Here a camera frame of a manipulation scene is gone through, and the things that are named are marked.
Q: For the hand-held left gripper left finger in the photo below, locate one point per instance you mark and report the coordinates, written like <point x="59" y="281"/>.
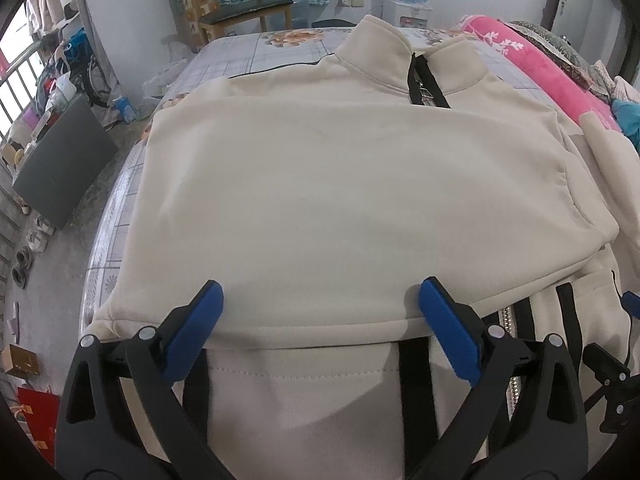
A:
<point x="192" y="330"/>

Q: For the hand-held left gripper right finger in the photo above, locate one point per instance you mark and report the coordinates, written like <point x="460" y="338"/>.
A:
<point x="450" y="330"/>

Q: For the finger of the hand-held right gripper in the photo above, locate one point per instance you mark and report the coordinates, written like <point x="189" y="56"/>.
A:
<point x="612" y="370"/>
<point x="632" y="305"/>

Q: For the cream zip jacket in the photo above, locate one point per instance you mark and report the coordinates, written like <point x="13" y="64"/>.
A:
<point x="325" y="185"/>

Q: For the hanging clothes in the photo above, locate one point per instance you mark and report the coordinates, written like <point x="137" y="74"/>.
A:
<point x="47" y="2"/>

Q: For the cardboard box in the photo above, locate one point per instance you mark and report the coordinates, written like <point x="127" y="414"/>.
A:
<point x="19" y="360"/>

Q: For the red paper bag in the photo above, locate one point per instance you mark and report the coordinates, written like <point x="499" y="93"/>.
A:
<point x="40" y="420"/>

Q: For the pair of white sandals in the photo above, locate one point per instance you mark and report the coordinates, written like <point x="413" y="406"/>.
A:
<point x="41" y="232"/>

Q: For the pair of grey slippers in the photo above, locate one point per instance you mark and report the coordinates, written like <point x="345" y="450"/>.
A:
<point x="21" y="267"/>

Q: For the blue cloth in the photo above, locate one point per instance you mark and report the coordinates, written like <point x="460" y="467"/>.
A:
<point x="629" y="120"/>

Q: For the grey board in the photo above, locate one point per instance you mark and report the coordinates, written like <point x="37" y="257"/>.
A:
<point x="60" y="160"/>

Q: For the blue packet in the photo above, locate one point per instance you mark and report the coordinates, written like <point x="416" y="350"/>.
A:
<point x="125" y="109"/>

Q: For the white plastic bag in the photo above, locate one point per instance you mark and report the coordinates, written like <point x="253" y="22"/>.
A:
<point x="160" y="82"/>

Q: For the pink flowered blanket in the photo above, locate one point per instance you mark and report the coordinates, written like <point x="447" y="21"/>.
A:
<point x="540" y="70"/>

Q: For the grey-green patterned blanket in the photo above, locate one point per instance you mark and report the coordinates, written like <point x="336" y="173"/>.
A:
<point x="565" y="50"/>

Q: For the bicycle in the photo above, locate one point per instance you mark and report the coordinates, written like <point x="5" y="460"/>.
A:
<point x="92" y="82"/>

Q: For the bed with floral sheet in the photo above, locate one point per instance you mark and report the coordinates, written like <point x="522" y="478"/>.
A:
<point x="225" y="60"/>

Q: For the metal window railing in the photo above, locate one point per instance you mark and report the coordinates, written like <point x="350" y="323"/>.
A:
<point x="20" y="80"/>

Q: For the wooden chair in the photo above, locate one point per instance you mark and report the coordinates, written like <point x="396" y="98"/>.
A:
<point x="240" y="12"/>

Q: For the wall socket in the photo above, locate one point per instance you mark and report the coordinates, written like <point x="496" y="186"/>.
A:
<point x="351" y="0"/>

